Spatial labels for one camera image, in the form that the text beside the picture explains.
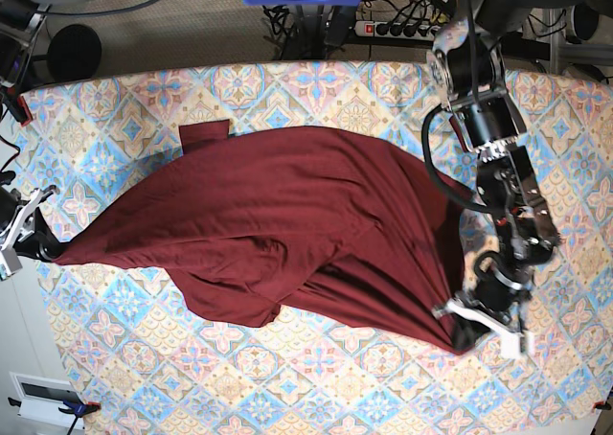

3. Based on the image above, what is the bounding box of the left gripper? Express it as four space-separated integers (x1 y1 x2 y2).
432 257 534 355

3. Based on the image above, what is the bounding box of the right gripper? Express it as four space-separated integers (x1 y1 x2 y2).
1 185 68 263

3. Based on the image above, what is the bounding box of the maroon t-shirt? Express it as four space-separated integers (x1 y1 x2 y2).
56 121 465 354

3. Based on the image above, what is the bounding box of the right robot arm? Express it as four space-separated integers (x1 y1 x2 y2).
1 0 160 277

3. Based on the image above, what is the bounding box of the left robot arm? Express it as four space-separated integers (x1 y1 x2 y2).
425 0 582 359

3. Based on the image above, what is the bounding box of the white floor vent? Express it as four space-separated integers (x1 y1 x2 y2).
9 372 80 428

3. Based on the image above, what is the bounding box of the orange clamp right edge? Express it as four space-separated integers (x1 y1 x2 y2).
593 401 612 411

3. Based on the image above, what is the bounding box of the patterned tablecloth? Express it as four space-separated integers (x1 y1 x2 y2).
3 62 612 434

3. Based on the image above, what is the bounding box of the blue clamp lower left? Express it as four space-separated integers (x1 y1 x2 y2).
8 398 101 434

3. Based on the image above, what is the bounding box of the blue clamp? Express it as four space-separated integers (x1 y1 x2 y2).
8 398 101 434
1 49 32 126

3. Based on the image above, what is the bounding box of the blue clamp upper left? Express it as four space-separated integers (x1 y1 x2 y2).
1 49 32 126

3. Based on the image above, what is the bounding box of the black round stool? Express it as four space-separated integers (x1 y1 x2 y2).
46 24 102 82

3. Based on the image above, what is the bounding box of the white power strip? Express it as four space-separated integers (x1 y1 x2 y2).
353 20 442 41

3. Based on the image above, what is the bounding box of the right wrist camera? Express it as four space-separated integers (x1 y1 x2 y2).
0 248 22 281

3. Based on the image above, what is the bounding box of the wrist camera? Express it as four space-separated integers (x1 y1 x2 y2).
500 331 534 359
0 248 22 281

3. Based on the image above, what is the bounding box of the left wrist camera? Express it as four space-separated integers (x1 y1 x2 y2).
500 331 534 359

